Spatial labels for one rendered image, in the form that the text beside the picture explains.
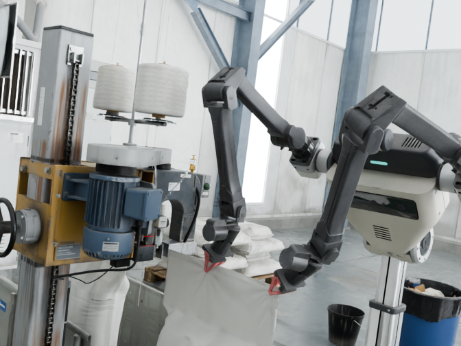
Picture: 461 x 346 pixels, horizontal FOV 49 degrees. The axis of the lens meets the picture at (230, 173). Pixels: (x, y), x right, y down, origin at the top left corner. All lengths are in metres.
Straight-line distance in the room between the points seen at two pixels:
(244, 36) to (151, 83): 6.43
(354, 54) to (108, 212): 9.34
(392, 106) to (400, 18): 9.44
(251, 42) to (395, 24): 3.79
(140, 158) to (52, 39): 0.47
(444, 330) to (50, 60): 2.93
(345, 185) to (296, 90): 8.01
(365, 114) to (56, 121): 0.93
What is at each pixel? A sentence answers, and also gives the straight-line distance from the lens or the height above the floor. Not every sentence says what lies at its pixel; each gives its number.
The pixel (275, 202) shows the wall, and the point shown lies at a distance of 9.10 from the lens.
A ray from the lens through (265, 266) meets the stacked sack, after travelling 5.25.
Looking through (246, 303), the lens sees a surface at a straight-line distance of 1.63.
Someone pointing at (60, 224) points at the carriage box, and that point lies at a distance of 1.64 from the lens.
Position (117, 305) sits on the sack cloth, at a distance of 2.18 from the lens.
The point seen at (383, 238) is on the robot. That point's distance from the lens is 1.88.
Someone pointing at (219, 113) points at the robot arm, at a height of 1.55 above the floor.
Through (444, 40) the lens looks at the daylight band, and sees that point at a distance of 10.17.
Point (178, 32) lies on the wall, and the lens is 7.21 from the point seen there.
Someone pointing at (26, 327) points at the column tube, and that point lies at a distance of 1.79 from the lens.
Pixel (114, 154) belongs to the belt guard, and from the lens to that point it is 1.46.
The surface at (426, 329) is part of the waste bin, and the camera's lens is 3.65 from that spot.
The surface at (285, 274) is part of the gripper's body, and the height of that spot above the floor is 1.11.
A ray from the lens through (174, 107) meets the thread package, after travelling 1.58.
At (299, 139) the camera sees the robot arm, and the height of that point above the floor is 1.51.
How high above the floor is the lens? 1.47
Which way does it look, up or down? 4 degrees down
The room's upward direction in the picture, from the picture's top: 7 degrees clockwise
